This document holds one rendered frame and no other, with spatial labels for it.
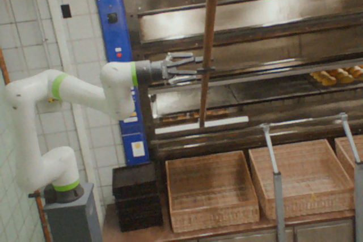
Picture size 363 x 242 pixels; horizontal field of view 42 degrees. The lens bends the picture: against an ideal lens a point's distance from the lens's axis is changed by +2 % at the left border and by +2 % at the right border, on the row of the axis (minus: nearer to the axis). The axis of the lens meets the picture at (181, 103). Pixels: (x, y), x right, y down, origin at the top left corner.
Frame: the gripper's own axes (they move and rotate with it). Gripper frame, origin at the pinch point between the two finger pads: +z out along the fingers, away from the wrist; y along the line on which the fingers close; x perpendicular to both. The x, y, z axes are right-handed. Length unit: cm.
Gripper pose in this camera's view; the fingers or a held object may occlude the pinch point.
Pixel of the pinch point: (205, 64)
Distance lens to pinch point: 176.5
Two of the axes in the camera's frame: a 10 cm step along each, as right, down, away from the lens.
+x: -0.2, -2.7, -9.6
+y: 1.3, 9.5, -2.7
